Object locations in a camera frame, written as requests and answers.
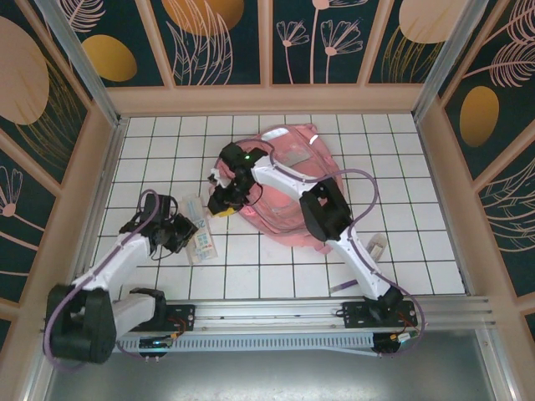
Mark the aluminium frame post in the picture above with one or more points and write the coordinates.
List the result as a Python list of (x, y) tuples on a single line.
[(83, 67), (446, 54)]

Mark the pink backpack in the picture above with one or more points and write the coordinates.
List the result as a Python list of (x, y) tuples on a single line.
[(301, 200)]

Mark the transparent pencil pouch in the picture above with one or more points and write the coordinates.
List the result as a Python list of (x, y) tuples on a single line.
[(202, 242)]

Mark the aluminium mounting rail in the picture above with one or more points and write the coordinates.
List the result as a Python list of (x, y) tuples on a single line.
[(267, 311)]

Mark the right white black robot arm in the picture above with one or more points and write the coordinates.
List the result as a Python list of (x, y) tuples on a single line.
[(280, 175)]

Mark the aluminium side rail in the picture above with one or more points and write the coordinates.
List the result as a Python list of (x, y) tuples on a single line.
[(98, 200)]

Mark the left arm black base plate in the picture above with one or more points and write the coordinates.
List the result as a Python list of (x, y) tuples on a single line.
[(184, 317)]

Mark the small circuit board with LED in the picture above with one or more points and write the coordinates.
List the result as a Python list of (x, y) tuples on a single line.
[(397, 339), (154, 343)]

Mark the grey metal sheet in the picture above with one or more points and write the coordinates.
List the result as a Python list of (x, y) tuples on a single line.
[(267, 376)]

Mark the purple pen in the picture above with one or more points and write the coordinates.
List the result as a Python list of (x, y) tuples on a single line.
[(343, 287)]

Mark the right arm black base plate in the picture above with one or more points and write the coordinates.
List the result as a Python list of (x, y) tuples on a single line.
[(355, 315)]

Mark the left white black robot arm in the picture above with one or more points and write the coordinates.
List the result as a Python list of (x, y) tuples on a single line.
[(121, 259)]

